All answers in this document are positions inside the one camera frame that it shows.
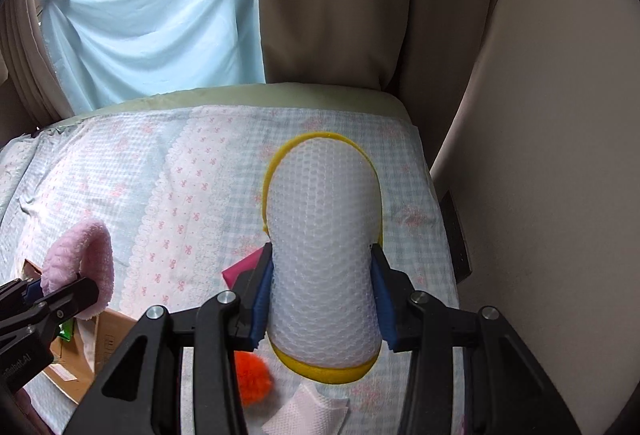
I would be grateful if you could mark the green mattress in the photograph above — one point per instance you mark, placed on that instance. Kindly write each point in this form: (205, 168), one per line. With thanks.
(280, 95)

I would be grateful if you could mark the cardboard box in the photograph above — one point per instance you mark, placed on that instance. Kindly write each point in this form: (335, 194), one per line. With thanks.
(85, 350)

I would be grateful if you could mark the beige curtain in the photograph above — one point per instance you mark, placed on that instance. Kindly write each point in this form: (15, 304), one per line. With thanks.
(345, 0)

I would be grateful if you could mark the white tissue paper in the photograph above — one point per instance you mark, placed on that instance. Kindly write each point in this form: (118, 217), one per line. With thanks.
(305, 412)

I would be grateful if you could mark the orange pompom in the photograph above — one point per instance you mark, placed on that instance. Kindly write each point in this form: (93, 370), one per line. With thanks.
(252, 375)

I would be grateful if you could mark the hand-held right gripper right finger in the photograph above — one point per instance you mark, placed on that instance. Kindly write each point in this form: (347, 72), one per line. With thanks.
(382, 300)

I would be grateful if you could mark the light blue hanging sheet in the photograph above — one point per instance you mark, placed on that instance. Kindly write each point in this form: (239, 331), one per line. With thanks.
(155, 20)

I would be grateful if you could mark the white mesh yellow sponge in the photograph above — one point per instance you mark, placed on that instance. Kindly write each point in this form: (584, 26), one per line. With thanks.
(323, 250)

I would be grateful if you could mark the magenta cloth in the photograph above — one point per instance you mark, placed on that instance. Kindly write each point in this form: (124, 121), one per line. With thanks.
(242, 270)

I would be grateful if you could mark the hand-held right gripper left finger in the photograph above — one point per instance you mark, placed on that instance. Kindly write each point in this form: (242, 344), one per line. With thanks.
(262, 295)

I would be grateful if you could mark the patterned bed blanket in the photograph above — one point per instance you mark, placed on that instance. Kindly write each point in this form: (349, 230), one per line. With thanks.
(200, 195)

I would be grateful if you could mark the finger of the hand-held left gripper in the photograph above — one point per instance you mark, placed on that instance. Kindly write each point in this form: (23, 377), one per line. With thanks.
(60, 302)

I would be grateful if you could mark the green object in box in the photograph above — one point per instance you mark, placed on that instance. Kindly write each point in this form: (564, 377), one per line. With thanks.
(65, 330)

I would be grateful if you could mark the pink fluffy cloth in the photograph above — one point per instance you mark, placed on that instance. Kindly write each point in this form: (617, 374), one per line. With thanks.
(82, 260)

